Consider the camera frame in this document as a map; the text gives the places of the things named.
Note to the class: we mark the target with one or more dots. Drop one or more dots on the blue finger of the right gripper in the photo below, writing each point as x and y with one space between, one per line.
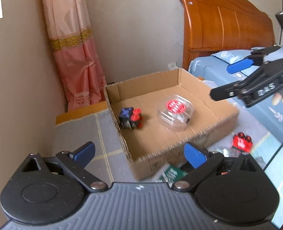
252 61

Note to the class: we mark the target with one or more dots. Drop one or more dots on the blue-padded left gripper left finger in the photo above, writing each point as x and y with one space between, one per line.
74 163

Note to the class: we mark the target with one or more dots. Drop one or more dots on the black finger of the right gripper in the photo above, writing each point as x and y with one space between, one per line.
235 88

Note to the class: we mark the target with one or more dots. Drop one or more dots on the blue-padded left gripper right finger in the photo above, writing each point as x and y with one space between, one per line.
205 164

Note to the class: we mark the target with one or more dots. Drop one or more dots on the blue floral pillow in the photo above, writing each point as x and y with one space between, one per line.
214 67

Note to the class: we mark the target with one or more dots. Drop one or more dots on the grey checked bed cover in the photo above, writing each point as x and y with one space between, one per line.
110 163

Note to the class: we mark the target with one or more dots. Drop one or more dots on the frosted green-label bottle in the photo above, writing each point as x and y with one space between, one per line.
169 174

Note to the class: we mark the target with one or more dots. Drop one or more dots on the red toy train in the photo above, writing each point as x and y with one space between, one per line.
242 142

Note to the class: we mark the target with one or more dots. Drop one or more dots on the orange wooden headboard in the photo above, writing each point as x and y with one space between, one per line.
215 25

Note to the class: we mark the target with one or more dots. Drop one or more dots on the clear container with red label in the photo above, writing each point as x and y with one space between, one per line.
175 113

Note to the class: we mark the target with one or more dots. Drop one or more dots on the open cardboard box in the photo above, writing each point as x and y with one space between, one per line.
156 114

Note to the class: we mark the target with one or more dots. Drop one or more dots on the black blue red toy cube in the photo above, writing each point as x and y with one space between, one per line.
130 118

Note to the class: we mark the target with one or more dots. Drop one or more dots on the pink patterned curtain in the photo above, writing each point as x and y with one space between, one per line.
73 46

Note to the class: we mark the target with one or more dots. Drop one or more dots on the wooden bedside frame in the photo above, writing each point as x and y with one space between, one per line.
81 112

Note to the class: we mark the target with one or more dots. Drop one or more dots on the white wall plug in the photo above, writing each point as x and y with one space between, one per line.
172 66

